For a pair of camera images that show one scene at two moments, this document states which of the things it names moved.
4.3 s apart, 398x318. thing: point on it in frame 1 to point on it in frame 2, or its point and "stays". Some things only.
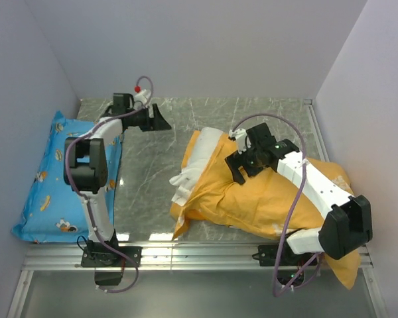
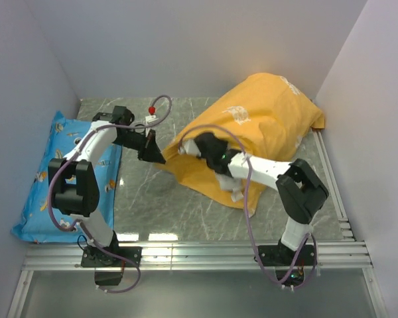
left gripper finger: [162, 125] to [151, 152]
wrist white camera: [242, 139] to [190, 147]
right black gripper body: [253, 164] to [210, 161]
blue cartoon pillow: [54, 212] stays
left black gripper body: [141, 118] to [132, 140]
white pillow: [203, 147] to [235, 185]
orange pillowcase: [268, 200] to [267, 116]
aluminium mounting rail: [38, 256] stays
